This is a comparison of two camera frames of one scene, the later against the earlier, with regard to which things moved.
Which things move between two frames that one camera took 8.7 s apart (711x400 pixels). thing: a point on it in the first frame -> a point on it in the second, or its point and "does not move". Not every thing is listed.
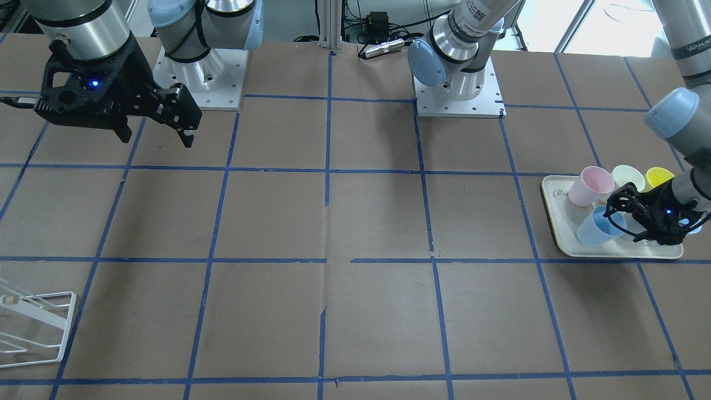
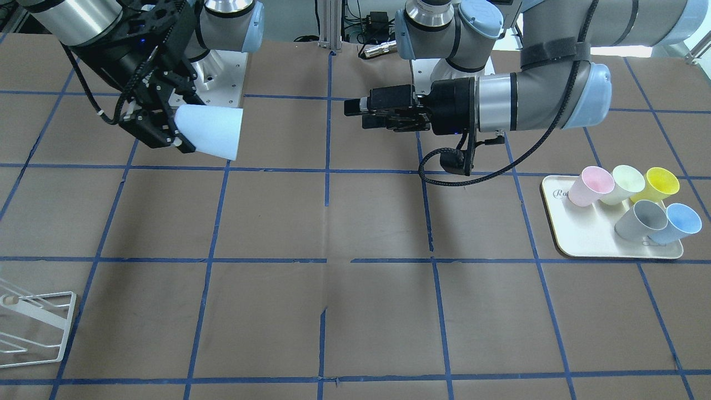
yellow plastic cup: x=656 y=176 does not move
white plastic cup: x=623 y=174 does not move
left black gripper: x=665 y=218 -> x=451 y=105
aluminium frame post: x=330 y=24 does not move
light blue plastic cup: x=597 y=230 -> x=213 y=131
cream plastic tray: x=564 y=217 does not move
